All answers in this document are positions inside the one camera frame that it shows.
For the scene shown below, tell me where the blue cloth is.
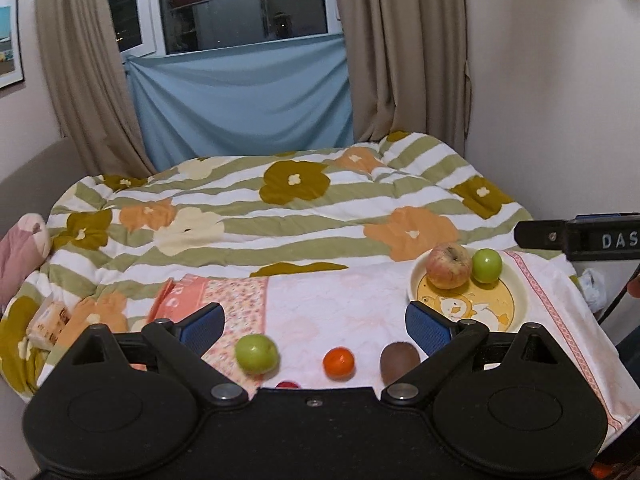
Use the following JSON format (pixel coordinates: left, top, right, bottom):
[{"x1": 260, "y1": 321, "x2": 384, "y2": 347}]
[{"x1": 122, "y1": 34, "x2": 356, "y2": 171}]

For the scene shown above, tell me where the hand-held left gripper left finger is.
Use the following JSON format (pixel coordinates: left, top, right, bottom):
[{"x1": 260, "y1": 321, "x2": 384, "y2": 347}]
[{"x1": 67, "y1": 302, "x2": 250, "y2": 408}]

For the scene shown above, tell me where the large green apple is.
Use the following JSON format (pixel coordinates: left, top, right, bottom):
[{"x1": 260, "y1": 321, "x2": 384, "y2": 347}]
[{"x1": 235, "y1": 335, "x2": 280, "y2": 375}]

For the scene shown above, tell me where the framed wall picture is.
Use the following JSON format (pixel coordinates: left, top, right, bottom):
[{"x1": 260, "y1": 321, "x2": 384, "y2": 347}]
[{"x1": 0, "y1": 0, "x2": 26, "y2": 91}]

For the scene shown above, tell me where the small orange tangerine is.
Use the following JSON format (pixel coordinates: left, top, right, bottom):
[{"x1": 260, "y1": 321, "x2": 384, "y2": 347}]
[{"x1": 322, "y1": 347, "x2": 356, "y2": 380}]

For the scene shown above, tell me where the floral striped blanket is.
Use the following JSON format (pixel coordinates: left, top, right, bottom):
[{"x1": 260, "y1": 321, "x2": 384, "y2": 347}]
[{"x1": 0, "y1": 131, "x2": 581, "y2": 401}]

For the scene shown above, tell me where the small green apple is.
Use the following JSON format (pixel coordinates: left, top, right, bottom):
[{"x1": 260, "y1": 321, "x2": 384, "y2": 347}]
[{"x1": 471, "y1": 248, "x2": 502, "y2": 284}]

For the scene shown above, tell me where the pink plush toy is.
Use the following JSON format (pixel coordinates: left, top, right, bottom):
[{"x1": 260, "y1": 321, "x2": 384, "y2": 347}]
[{"x1": 0, "y1": 212, "x2": 51, "y2": 306}]

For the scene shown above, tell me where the tissue packet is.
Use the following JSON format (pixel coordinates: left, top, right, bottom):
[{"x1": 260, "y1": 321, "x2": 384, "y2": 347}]
[{"x1": 27, "y1": 300, "x2": 71, "y2": 350}]

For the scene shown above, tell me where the window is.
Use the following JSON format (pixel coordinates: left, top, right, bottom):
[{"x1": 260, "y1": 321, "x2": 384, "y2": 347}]
[{"x1": 104, "y1": 0, "x2": 343, "y2": 58}]

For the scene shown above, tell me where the beige curtain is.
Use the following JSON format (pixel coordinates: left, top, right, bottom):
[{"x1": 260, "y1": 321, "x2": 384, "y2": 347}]
[
  {"x1": 331, "y1": 0, "x2": 472, "y2": 158},
  {"x1": 34, "y1": 0, "x2": 158, "y2": 177}
]

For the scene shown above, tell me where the black cable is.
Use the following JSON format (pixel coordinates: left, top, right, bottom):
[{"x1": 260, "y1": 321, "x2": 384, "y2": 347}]
[{"x1": 595, "y1": 262, "x2": 640, "y2": 323}]

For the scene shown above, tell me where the grey bed headboard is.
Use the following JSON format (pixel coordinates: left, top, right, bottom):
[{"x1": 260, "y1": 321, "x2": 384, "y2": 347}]
[{"x1": 0, "y1": 137, "x2": 86, "y2": 233}]

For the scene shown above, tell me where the brown kiwi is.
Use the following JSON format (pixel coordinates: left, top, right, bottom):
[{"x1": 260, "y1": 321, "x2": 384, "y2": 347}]
[{"x1": 380, "y1": 342, "x2": 421, "y2": 383}]

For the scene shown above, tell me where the pink white towel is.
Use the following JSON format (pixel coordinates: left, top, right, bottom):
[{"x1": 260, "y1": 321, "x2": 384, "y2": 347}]
[{"x1": 130, "y1": 249, "x2": 628, "y2": 431}]

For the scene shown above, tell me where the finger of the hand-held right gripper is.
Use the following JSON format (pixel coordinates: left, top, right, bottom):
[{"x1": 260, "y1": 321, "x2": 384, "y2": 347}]
[{"x1": 514, "y1": 219, "x2": 568, "y2": 252}]

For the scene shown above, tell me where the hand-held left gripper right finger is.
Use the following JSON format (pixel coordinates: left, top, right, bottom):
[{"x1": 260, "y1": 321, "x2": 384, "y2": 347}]
[{"x1": 381, "y1": 301, "x2": 560, "y2": 408}]

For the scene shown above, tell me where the red yellow apple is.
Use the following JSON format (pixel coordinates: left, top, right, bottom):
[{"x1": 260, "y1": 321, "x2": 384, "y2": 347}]
[{"x1": 426, "y1": 242, "x2": 473, "y2": 290}]

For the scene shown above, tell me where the white crumpled plastic bag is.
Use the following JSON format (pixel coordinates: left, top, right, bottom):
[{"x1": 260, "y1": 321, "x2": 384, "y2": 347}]
[{"x1": 580, "y1": 269, "x2": 608, "y2": 311}]

